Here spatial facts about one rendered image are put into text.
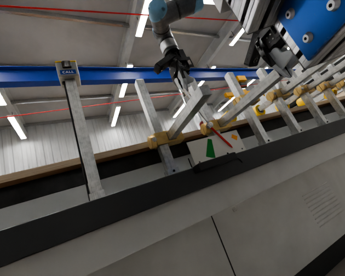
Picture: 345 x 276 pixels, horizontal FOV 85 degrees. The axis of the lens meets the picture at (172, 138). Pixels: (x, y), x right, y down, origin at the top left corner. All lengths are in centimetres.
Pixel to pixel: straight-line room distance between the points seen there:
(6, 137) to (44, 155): 137
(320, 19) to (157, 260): 84
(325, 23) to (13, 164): 838
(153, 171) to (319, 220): 99
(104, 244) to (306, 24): 65
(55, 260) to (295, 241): 107
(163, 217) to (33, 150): 792
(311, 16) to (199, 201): 60
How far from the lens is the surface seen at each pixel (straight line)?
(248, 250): 108
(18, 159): 844
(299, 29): 33
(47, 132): 866
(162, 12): 86
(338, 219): 156
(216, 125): 84
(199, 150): 75
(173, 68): 84
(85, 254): 66
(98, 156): 84
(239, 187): 83
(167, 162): 69
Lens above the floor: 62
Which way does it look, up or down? 17 degrees up
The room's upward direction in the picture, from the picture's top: 21 degrees counter-clockwise
